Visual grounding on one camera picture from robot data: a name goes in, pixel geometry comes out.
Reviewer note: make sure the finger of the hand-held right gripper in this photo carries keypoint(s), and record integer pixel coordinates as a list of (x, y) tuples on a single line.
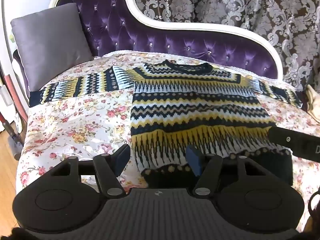
[(287, 138)]

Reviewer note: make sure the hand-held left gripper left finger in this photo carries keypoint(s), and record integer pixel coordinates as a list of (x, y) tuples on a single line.
[(123, 155)]

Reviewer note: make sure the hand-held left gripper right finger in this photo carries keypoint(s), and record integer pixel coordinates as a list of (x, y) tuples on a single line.
[(193, 160)]

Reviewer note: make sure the yellow navy patterned knit sweater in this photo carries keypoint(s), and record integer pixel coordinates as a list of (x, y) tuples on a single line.
[(195, 110)]

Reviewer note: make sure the beige cloth item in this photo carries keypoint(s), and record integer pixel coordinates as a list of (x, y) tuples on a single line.
[(313, 105)]

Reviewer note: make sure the floral quilted blanket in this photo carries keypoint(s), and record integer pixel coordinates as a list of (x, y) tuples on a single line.
[(82, 127)]

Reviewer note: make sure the red and grey vacuum cleaner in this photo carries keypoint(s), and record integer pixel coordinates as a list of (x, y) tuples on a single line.
[(15, 142)]

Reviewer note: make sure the grey square pillow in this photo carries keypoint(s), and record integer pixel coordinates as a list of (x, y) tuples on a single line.
[(50, 45)]

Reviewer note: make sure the brown silver damask curtain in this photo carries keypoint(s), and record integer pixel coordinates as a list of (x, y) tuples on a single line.
[(237, 5)]

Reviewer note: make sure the purple tufted sofa white frame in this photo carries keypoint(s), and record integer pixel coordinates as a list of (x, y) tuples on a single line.
[(140, 30)]

